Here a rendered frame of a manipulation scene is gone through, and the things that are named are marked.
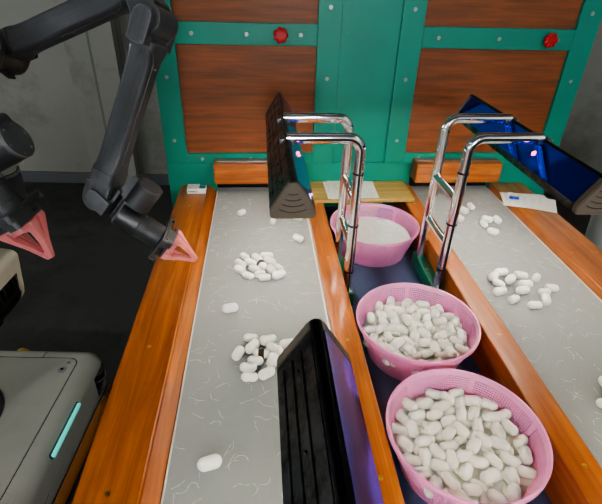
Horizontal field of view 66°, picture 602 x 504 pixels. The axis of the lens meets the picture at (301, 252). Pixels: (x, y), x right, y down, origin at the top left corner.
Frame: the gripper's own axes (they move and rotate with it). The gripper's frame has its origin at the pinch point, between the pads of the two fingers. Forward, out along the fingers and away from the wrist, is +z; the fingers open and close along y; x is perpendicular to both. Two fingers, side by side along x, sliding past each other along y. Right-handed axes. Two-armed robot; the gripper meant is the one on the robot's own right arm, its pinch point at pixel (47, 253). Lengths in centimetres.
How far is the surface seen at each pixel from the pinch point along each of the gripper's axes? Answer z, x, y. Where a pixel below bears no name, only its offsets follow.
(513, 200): 72, -91, 74
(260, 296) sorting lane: 38.0, -18.1, 22.8
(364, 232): 51, -44, 56
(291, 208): 12.6, -39.1, 6.1
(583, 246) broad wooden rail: 76, -99, 45
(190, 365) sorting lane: 32.5, -7.3, 0.1
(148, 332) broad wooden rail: 25.8, 0.2, 6.7
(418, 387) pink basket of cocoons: 52, -47, -5
